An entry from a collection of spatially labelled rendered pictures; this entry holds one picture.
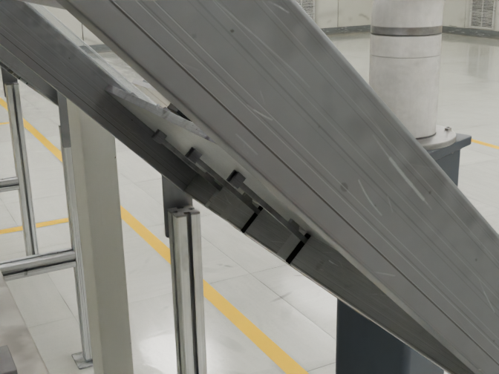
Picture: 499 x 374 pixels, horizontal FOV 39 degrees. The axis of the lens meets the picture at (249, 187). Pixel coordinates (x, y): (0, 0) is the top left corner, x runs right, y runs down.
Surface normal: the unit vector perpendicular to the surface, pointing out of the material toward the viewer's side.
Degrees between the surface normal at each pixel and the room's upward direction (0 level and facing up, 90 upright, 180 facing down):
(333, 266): 45
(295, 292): 0
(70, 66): 90
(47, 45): 90
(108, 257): 90
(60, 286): 0
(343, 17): 90
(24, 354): 0
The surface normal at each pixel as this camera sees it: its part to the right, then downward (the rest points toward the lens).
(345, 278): -0.64, -0.56
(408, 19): -0.14, 0.29
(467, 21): -0.88, 0.16
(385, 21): -0.76, 0.22
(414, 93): 0.10, 0.30
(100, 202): 0.54, 0.25
